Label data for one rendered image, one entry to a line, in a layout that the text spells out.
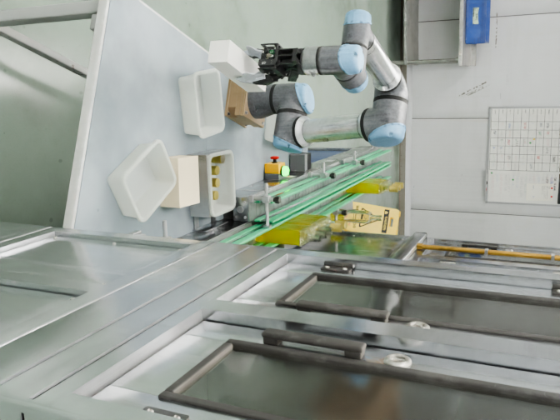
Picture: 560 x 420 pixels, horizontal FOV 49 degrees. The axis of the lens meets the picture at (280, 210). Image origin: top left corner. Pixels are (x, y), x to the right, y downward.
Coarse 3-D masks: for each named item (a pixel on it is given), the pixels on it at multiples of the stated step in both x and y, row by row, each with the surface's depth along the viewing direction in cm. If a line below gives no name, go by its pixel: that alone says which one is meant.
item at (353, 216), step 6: (348, 210) 310; (354, 210) 310; (360, 210) 309; (330, 216) 312; (342, 216) 309; (348, 216) 308; (354, 216) 306; (360, 216) 305; (366, 216) 304; (372, 216) 304; (378, 216) 303; (360, 222) 306; (366, 222) 305
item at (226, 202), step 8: (216, 152) 213; (224, 152) 218; (208, 160) 209; (232, 160) 224; (208, 168) 209; (224, 168) 225; (232, 168) 224; (208, 176) 210; (216, 176) 227; (224, 176) 226; (232, 176) 225; (208, 184) 211; (224, 184) 227; (232, 184) 225; (224, 192) 227; (232, 192) 226; (216, 200) 228; (224, 200) 228; (232, 200) 227; (216, 208) 222; (224, 208) 223; (232, 208) 226; (216, 216) 215
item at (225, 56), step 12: (216, 48) 163; (228, 48) 162; (240, 48) 167; (216, 60) 163; (228, 60) 162; (240, 60) 168; (252, 60) 174; (228, 72) 170; (240, 72) 169; (252, 72) 175; (240, 84) 179; (252, 84) 178
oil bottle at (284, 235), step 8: (272, 232) 232; (280, 232) 230; (288, 232) 229; (296, 232) 227; (304, 232) 227; (256, 240) 235; (264, 240) 234; (272, 240) 232; (280, 240) 231; (288, 240) 229; (296, 240) 228; (304, 240) 227
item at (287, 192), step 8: (376, 152) 371; (384, 152) 369; (360, 160) 339; (368, 160) 339; (336, 168) 307; (344, 168) 306; (296, 184) 264; (304, 184) 263; (312, 184) 264; (272, 192) 245; (280, 192) 247; (288, 192) 244; (296, 192) 248
